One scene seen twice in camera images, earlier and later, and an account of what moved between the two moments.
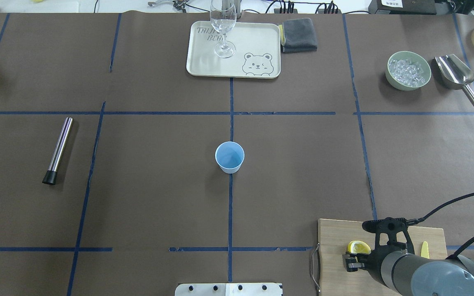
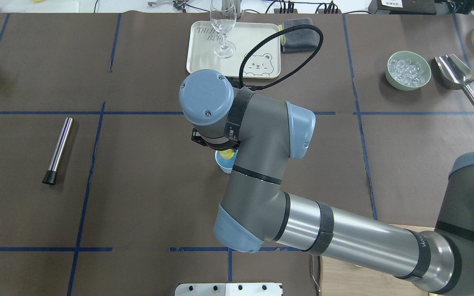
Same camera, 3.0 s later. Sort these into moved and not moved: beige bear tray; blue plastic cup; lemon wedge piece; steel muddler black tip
Moved: lemon wedge piece
Not moved: beige bear tray; blue plastic cup; steel muddler black tip
